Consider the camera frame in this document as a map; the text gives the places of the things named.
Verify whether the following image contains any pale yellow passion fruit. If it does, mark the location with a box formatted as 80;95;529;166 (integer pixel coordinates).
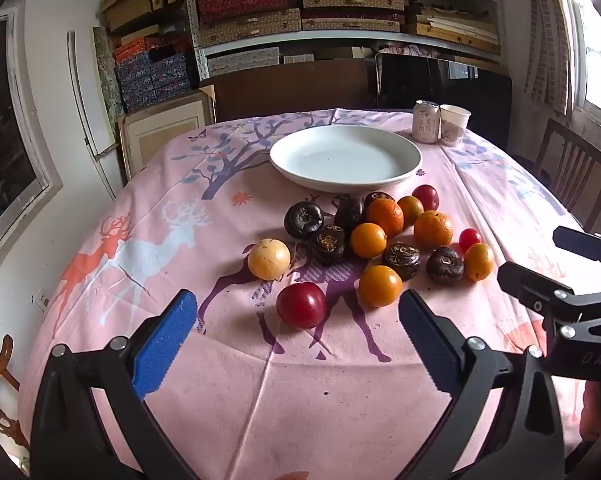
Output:
248;238;292;281

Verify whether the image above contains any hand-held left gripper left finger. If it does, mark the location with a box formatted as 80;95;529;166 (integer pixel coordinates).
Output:
30;289;201;480

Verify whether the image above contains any stack of blue floral boxes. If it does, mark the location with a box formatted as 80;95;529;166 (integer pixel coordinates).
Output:
113;40;194;113

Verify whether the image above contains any pink cloth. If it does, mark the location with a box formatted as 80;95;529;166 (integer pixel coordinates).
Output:
380;42;441;58

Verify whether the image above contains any brown cardboard board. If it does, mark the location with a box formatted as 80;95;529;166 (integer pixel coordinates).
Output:
200;59;376;123

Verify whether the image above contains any pink printed tablecloth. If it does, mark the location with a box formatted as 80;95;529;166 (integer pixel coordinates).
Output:
18;108;601;480

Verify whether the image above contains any white window frame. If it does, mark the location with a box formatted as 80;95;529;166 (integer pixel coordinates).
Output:
0;0;64;281

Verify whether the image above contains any white beverage can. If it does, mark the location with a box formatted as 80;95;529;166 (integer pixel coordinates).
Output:
411;100;441;143

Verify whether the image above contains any beige framed board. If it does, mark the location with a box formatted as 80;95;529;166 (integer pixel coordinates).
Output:
116;85;217;181

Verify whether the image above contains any white plate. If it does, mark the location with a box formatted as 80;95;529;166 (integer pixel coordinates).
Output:
269;125;423;194

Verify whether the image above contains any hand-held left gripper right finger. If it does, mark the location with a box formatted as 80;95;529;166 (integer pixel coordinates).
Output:
399;289;567;480

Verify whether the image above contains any dark wooden chair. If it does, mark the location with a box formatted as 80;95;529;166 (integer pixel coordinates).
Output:
530;118;601;233

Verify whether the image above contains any green marbled board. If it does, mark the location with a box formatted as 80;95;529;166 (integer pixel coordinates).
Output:
93;26;126;121

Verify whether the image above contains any beige curtain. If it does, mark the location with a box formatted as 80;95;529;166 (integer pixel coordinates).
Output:
525;0;586;116

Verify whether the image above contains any small golden orange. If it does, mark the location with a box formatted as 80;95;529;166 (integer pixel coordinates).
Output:
358;265;403;308
463;242;495;282
397;195;425;226
350;222;387;259

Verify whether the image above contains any orange tangerine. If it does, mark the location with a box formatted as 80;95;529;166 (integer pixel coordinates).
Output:
365;197;405;237
413;210;454;252

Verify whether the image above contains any white metal shelf rack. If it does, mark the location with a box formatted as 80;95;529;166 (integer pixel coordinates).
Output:
183;0;506;81

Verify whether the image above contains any white wooden strip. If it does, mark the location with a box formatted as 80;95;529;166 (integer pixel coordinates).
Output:
67;30;117;201

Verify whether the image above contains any black screen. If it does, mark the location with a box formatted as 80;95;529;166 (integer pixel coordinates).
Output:
375;52;513;151

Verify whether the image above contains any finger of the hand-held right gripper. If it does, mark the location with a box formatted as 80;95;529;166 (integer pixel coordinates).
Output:
553;226;601;286
497;261;601;319

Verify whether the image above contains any white paper cup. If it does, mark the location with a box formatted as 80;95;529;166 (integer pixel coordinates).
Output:
439;104;472;147

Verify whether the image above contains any red plum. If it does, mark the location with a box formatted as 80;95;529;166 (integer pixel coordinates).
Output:
275;281;328;331
411;184;440;211

